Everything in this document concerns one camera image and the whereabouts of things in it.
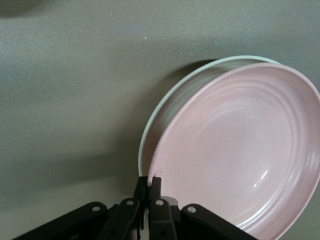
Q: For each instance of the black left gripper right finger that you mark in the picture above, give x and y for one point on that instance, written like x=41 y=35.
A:
x=162 y=220

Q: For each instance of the brown table mat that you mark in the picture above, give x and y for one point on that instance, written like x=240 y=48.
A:
x=75 y=100

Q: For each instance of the beige plate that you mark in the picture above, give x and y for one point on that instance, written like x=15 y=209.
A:
x=180 y=92

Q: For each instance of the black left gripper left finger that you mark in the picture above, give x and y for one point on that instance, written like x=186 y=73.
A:
x=120 y=220

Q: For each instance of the pink plate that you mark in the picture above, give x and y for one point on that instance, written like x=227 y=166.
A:
x=237 y=150

